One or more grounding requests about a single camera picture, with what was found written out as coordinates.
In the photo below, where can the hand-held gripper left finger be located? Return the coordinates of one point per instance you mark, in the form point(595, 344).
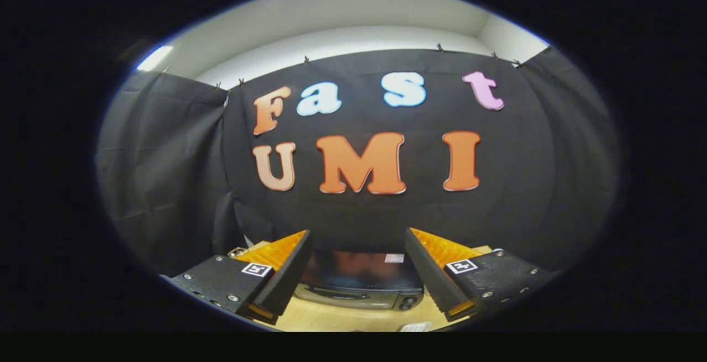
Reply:
point(290, 273)

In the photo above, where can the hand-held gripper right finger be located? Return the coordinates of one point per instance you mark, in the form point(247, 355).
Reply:
point(431, 279)

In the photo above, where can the black toaster oven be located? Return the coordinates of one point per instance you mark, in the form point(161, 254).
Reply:
point(359, 279)

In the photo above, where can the row of cloth clips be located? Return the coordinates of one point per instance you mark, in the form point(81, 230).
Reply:
point(439, 47)

